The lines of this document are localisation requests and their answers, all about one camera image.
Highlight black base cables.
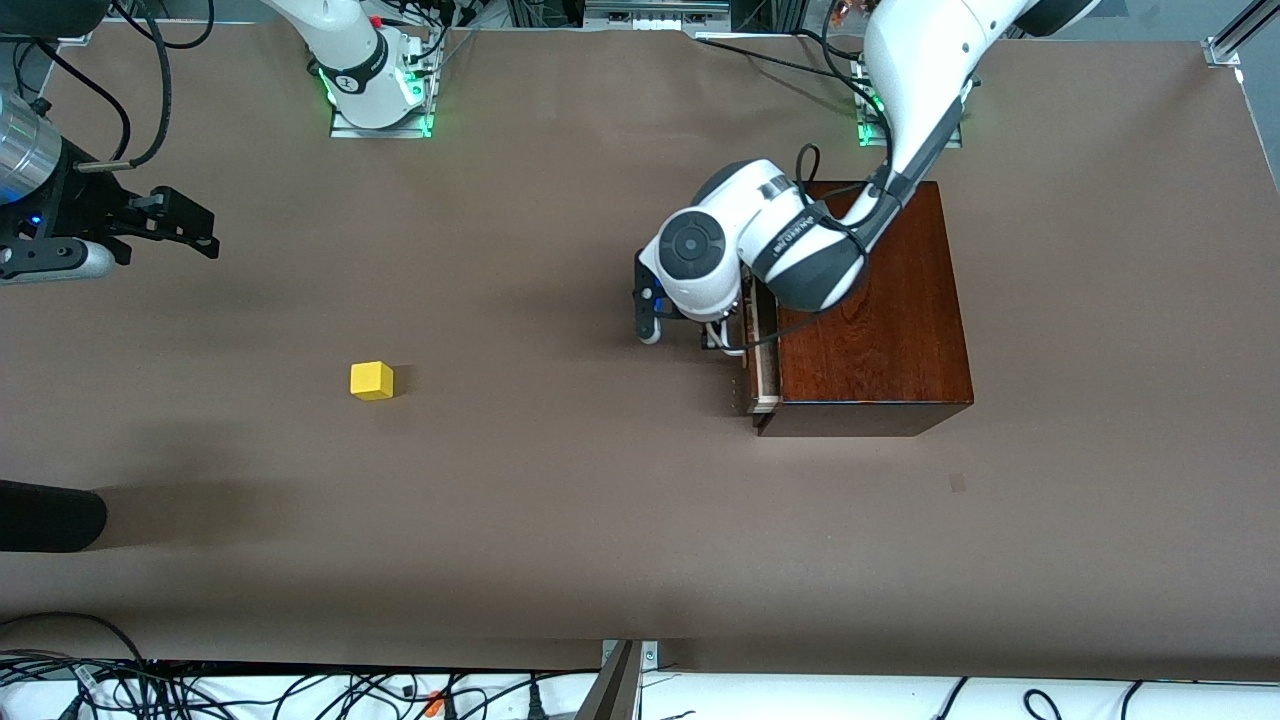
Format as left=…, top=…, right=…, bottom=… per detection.
left=370, top=0, right=483, bottom=91
left=695, top=28, right=873, bottom=101

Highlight tangled black cable bundle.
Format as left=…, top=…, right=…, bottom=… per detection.
left=0, top=650, right=601, bottom=720

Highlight grey equipment box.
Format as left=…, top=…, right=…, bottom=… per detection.
left=583, top=0, right=733, bottom=31

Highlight yellow cube block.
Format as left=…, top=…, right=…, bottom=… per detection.
left=350, top=361, right=395, bottom=402

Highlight dark brown wooden cabinet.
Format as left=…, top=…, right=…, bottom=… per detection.
left=755, top=180, right=974, bottom=438

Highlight black cylindrical object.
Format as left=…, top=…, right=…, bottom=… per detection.
left=0, top=480, right=108, bottom=553

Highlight thin black cable loop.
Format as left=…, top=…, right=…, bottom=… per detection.
left=0, top=612, right=146, bottom=683

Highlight wooden drawer with white handle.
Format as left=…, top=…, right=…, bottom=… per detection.
left=705, top=272, right=781, bottom=415

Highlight grey metal post bracket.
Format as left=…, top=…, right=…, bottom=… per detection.
left=575, top=638, right=661, bottom=720

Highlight black right base cables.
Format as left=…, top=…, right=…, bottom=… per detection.
left=370, top=0, right=483, bottom=91

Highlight aluminium frame profile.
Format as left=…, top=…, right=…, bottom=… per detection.
left=1203, top=0, right=1280, bottom=69

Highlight black left base cables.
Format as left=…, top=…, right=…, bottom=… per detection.
left=695, top=28, right=873, bottom=101

